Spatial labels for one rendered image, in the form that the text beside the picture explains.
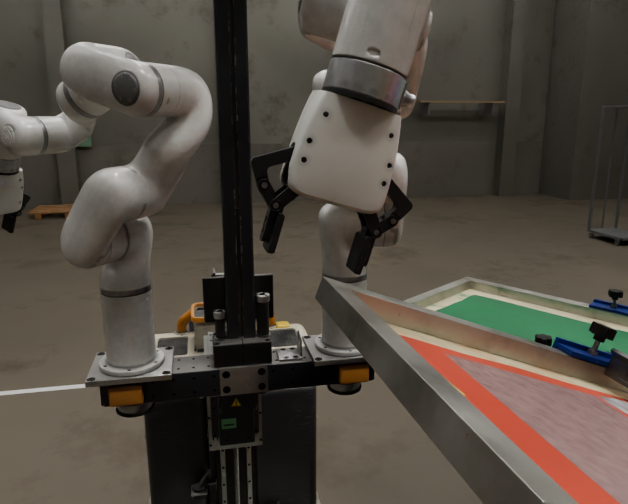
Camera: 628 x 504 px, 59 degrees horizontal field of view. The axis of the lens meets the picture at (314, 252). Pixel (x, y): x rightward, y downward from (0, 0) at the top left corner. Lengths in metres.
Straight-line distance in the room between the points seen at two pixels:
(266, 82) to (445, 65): 3.52
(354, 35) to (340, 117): 0.07
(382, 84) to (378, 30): 0.05
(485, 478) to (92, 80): 0.79
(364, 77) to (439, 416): 0.31
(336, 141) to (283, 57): 10.25
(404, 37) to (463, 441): 0.35
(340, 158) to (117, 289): 0.67
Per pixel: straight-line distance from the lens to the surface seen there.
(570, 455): 0.68
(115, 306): 1.11
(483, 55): 12.03
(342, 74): 0.52
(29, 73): 10.94
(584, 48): 11.99
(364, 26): 0.53
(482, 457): 0.48
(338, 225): 1.10
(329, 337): 1.18
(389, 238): 1.12
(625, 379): 1.15
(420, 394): 0.56
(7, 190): 1.34
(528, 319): 2.01
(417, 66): 0.89
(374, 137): 0.53
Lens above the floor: 1.62
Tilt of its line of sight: 14 degrees down
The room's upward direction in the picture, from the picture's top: straight up
